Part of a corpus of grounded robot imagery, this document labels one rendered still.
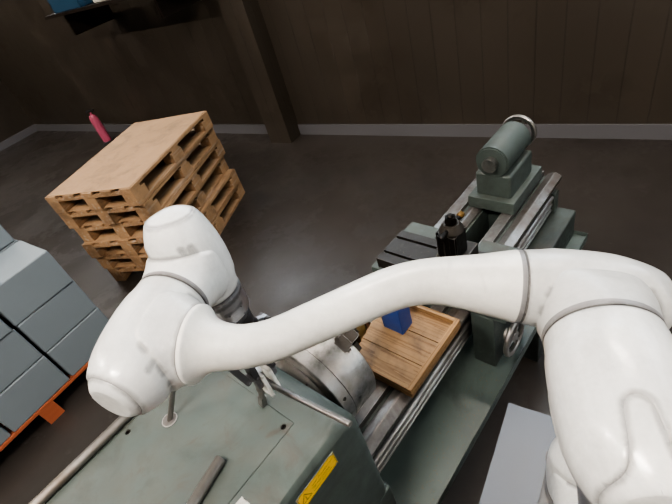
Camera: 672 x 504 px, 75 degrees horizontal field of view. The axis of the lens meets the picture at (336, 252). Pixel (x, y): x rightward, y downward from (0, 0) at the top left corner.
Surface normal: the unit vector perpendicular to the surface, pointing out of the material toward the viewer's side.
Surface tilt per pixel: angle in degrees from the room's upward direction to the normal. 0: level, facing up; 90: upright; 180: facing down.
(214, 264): 87
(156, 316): 19
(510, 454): 0
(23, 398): 90
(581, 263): 11
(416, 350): 0
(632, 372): 2
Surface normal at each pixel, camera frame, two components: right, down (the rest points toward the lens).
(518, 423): -0.25, -0.74
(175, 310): 0.10, -0.82
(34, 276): 0.82, 0.18
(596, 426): -0.80, -0.35
